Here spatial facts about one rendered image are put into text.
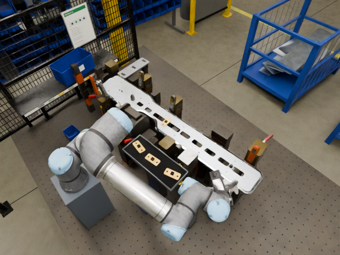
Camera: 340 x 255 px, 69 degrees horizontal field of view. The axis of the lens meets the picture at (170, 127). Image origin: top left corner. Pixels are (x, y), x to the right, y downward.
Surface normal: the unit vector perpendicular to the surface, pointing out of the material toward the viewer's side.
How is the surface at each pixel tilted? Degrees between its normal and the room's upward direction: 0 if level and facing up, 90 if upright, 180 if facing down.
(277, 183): 0
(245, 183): 0
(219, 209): 41
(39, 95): 0
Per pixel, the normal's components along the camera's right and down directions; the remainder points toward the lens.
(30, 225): -0.03, -0.62
